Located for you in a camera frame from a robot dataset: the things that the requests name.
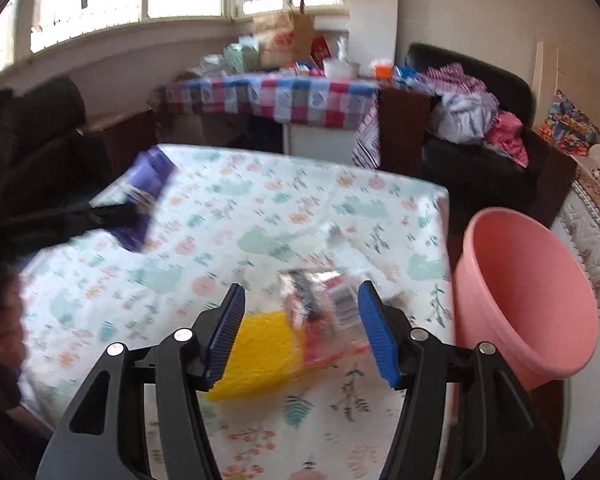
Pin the black leather sofa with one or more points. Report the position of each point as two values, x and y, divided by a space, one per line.
480 180

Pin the black chair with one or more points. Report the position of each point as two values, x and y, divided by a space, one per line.
40 135

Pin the colourful printed blanket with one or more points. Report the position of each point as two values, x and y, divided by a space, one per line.
570 122

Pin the quilted bedspread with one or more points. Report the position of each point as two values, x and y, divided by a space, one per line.
595 240

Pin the purple packet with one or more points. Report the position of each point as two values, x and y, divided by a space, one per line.
150 175

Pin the light wooden board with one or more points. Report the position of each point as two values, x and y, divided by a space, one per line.
545 85

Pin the orange container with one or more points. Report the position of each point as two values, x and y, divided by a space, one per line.
382 67

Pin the pink red garment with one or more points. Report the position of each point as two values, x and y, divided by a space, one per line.
510 137

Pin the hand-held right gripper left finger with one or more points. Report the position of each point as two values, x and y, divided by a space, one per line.
225 340

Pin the white bowl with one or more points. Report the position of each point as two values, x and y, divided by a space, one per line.
340 70

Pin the brown wooden cabinet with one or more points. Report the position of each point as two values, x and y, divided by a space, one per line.
125 140

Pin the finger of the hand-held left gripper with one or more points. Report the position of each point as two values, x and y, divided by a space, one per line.
80 220

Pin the green box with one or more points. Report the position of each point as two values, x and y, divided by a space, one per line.
240 57

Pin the brown wooden board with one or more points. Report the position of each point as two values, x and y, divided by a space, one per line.
405 130

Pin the pink plastic basin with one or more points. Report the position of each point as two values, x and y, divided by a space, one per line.
520 300

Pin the brown paper bag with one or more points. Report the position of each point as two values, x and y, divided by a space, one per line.
282 42

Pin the person's left hand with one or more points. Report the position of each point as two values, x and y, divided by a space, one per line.
2 335

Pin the checked heart print tablecloth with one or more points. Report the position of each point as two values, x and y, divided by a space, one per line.
280 97

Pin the purple white patterned cloth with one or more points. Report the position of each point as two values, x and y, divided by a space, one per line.
367 142

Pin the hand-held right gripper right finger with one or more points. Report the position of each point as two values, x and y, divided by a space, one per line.
377 335

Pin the white table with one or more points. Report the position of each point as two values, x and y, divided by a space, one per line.
320 142

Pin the snack wrapper with barcode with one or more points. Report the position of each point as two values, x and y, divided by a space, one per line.
320 305

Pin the red box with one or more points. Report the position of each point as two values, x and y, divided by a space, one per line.
321 52

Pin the pink checked garment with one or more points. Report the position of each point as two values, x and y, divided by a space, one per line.
452 77

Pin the grey white garment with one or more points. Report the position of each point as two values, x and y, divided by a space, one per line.
462 117

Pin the yellow packet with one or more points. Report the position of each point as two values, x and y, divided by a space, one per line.
260 355

